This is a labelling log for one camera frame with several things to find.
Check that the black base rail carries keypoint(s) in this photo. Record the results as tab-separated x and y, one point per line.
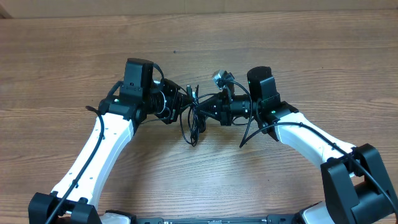
214	221

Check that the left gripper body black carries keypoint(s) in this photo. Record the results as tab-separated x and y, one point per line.
165	102

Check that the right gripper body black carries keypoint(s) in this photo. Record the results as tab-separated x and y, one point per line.
240	104

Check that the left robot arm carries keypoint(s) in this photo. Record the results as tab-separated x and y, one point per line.
75	198

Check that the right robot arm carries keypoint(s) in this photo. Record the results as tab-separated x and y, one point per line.
356	185

